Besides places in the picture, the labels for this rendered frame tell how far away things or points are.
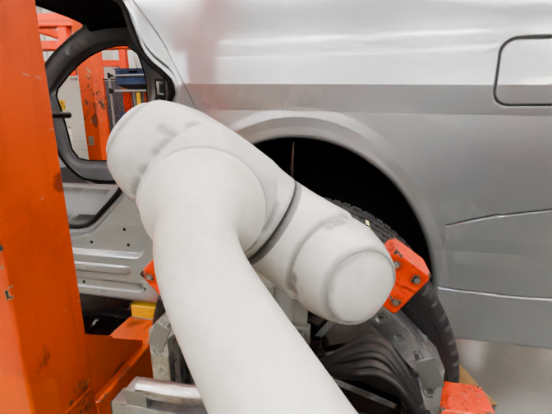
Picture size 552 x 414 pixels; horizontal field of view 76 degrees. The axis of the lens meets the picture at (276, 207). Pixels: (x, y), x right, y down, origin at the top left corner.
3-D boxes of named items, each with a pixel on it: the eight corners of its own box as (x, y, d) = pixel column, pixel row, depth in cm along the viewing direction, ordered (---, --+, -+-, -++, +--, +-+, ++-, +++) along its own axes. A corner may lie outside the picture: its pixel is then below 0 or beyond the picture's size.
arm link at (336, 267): (361, 227, 46) (281, 172, 43) (439, 267, 31) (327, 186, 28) (315, 296, 46) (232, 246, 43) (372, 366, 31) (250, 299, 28)
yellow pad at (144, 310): (184, 302, 135) (183, 290, 133) (166, 322, 121) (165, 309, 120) (151, 298, 137) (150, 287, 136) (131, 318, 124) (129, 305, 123)
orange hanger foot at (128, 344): (192, 336, 140) (187, 255, 132) (105, 456, 90) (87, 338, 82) (154, 331, 143) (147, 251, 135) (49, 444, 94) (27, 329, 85)
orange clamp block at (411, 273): (389, 293, 65) (424, 258, 62) (394, 316, 57) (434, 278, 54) (359, 270, 65) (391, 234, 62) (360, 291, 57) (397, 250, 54)
